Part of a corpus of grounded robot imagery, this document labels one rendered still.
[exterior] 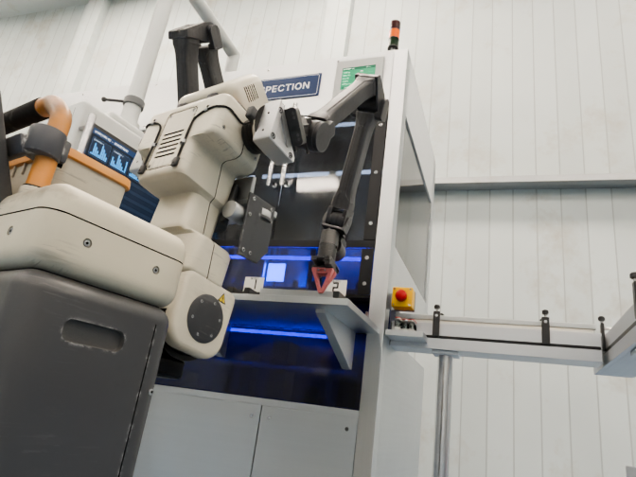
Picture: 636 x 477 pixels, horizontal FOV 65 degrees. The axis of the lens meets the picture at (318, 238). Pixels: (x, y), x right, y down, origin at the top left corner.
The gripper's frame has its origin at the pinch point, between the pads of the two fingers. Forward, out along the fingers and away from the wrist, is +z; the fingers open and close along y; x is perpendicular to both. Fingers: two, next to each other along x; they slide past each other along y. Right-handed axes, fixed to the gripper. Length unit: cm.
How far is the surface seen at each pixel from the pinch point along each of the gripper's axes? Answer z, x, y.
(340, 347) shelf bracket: 11.4, -2.4, 20.1
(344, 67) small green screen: -114, 13, 21
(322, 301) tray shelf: 5.4, -2.8, -5.4
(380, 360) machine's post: 10.4, -12.8, 35.2
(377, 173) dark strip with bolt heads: -61, -5, 28
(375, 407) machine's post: 25.8, -12.1, 36.9
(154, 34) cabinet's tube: -116, 95, -9
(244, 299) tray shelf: 5.7, 21.8, -4.7
